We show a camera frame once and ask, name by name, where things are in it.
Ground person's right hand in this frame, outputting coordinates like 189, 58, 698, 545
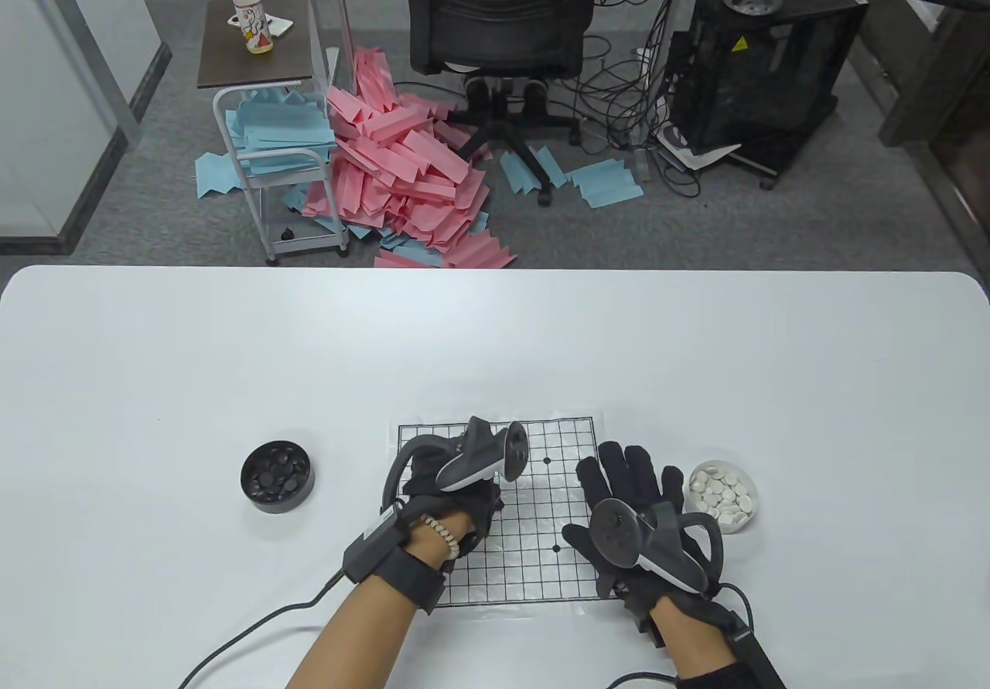
562, 442, 725, 647

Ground person's left hand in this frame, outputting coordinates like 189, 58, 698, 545
398, 453, 505, 562

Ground pile of white Go stones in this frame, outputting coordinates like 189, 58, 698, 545
691, 467, 755, 525

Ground pile of black Go stones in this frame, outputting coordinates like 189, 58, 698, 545
247, 448, 309, 500

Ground person's left forearm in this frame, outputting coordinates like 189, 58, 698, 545
286, 511, 473, 689

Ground grey left hand controller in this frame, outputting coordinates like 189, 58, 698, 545
381, 416, 531, 520

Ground grey hand controller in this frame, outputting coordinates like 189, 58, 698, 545
381, 416, 531, 520
589, 497, 725, 595

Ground grey right hand controller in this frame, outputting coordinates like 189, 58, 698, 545
589, 497, 725, 595

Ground grid board sheet in plastic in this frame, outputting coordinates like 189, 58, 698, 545
384, 411, 620, 622

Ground white round container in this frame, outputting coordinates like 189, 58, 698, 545
685, 460, 760, 535

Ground black round container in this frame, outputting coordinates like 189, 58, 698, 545
240, 439, 316, 517

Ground blue paper sheet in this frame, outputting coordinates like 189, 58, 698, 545
565, 159, 644, 210
195, 152, 241, 200
499, 146, 569, 195

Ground white papers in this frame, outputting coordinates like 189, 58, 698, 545
656, 123, 743, 172

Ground pile of pink paper sheets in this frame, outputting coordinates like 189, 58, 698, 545
300, 46, 517, 271

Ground white metal cart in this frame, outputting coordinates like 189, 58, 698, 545
213, 78, 350, 266

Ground black computer tower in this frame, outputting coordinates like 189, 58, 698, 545
667, 0, 871, 179

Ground stack of blue paper sheets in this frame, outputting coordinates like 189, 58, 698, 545
224, 90, 337, 176

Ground black office chair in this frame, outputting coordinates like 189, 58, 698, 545
398, 0, 603, 206

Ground brown side table top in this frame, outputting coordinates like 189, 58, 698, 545
197, 0, 319, 90

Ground white paper packet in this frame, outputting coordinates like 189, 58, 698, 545
227, 12, 295, 36

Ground clear drink bottle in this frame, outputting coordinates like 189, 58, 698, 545
230, 0, 274, 56

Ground beaded bracelet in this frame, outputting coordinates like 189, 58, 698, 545
420, 515, 461, 562

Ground black left wrist camera strap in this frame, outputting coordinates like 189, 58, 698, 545
343, 507, 448, 616

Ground black wrist camera strap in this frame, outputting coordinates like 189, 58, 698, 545
700, 600, 786, 689
343, 507, 448, 616

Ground black right wrist camera strap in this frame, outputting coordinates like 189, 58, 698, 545
700, 600, 786, 689

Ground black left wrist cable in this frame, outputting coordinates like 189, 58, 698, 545
178, 577, 349, 689

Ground tangle of black cables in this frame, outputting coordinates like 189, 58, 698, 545
572, 0, 701, 199

